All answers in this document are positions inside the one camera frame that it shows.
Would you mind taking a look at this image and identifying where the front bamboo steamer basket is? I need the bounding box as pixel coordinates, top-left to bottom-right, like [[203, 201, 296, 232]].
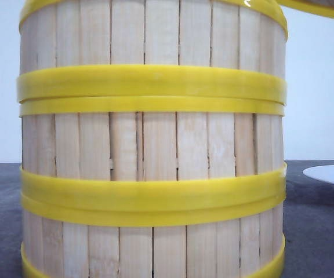
[[21, 185, 285, 277]]

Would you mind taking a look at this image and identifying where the yellow rimmed steamer lid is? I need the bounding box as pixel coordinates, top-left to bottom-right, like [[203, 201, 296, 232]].
[[277, 0, 334, 19]]

